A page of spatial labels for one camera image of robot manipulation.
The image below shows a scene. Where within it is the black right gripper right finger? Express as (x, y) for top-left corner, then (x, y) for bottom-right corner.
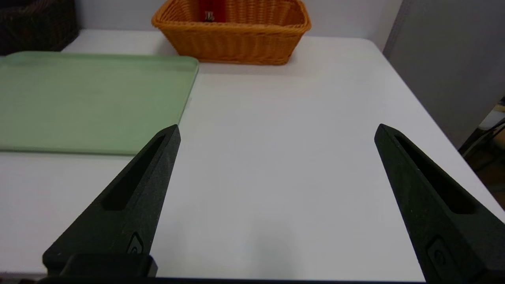
(374, 124), (505, 282)

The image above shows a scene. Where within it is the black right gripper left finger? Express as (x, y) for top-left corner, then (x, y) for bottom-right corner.
(42, 125), (181, 277)

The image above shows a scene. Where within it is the orange wicker basket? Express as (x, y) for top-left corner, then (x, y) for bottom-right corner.
(151, 0), (312, 65)

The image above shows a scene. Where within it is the dark brown wicker basket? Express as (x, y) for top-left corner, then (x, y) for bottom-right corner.
(0, 0), (80, 56)

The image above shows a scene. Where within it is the red soda can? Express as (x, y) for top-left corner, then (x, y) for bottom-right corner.
(197, 0), (228, 23)

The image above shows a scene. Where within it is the light green plastic tray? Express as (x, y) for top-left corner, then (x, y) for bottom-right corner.
(0, 51), (200, 156)

